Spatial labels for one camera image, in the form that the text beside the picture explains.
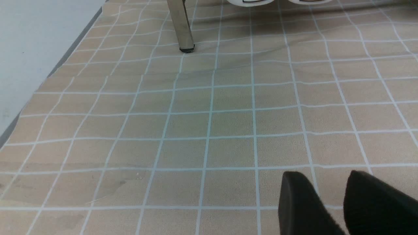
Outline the black canvas sneaker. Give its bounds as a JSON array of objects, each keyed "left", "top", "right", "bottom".
[
  {"left": 289, "top": 0, "right": 332, "bottom": 5},
  {"left": 227, "top": 0, "right": 274, "bottom": 7}
]

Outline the tan checkered floor mat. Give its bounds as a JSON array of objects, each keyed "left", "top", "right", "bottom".
[{"left": 1, "top": 0, "right": 418, "bottom": 235}]

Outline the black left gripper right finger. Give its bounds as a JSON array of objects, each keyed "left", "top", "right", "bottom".
[{"left": 343, "top": 170, "right": 418, "bottom": 235}]

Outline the silver metal shoe rack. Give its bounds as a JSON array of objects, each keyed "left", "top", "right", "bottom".
[{"left": 167, "top": 0, "right": 195, "bottom": 54}]

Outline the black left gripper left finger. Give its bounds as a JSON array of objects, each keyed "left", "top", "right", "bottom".
[{"left": 278, "top": 171, "right": 345, "bottom": 235}]

